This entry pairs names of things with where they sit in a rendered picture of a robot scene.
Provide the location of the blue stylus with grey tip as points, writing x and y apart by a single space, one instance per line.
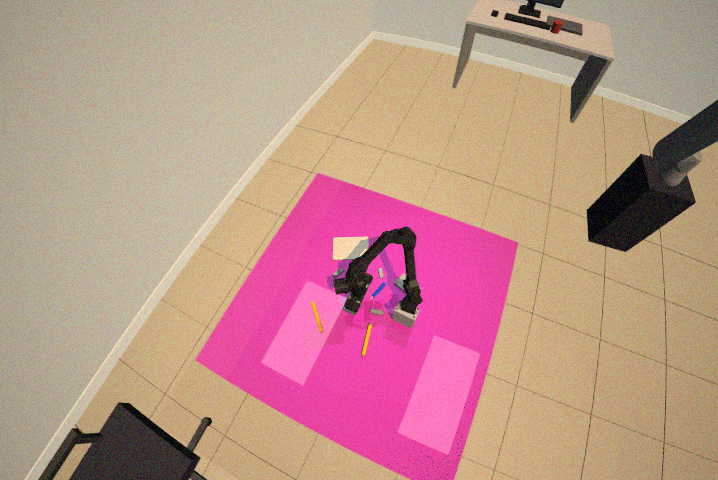
378 290

